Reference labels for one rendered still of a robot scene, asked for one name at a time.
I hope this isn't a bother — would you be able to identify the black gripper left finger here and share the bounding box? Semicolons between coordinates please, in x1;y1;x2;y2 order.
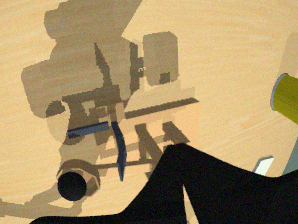
31;144;188;224

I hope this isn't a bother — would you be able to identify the yellow cup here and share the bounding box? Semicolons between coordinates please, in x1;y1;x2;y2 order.
270;75;298;124

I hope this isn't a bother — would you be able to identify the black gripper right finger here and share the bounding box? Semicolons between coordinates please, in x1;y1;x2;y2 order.
176;143;298;224

